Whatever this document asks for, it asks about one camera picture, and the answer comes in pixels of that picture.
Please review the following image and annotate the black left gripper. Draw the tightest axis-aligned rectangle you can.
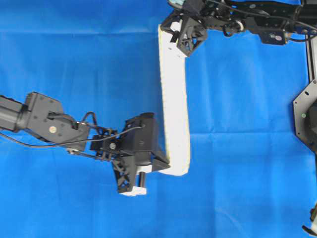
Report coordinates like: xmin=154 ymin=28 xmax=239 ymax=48
xmin=90 ymin=127 xmax=170 ymax=197

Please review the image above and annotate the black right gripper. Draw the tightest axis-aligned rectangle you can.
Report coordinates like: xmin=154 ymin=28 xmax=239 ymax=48
xmin=161 ymin=11 xmax=208 ymax=57

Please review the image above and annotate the yellow checked towel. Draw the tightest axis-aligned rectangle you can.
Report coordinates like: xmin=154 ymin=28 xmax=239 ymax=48
xmin=158 ymin=26 xmax=191 ymax=176

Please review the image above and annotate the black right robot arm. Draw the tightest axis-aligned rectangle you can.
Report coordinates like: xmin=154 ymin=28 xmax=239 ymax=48
xmin=160 ymin=0 xmax=317 ymax=57

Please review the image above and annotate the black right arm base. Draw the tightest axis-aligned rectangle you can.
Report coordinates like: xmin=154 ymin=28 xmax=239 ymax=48
xmin=293 ymin=0 xmax=317 ymax=154

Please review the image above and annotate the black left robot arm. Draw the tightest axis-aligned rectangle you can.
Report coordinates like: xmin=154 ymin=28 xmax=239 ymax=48
xmin=0 ymin=92 xmax=170 ymax=196

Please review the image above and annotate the blue table cloth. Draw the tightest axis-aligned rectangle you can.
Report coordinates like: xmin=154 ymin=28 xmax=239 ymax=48
xmin=0 ymin=0 xmax=317 ymax=238

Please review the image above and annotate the black device at corner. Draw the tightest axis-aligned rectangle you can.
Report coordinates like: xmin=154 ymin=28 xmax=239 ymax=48
xmin=302 ymin=204 xmax=317 ymax=237

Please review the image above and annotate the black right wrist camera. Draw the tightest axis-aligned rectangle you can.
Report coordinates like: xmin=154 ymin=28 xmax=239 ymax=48
xmin=167 ymin=0 xmax=205 ymax=14

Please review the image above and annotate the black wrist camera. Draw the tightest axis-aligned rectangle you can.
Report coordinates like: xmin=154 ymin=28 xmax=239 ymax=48
xmin=167 ymin=0 xmax=205 ymax=14
xmin=120 ymin=113 xmax=158 ymax=166

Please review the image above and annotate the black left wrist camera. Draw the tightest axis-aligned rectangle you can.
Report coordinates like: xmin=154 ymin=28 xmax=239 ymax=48
xmin=120 ymin=113 xmax=158 ymax=166

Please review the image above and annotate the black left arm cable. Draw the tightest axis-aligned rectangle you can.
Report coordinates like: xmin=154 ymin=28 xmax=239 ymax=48
xmin=0 ymin=111 xmax=143 ymax=159

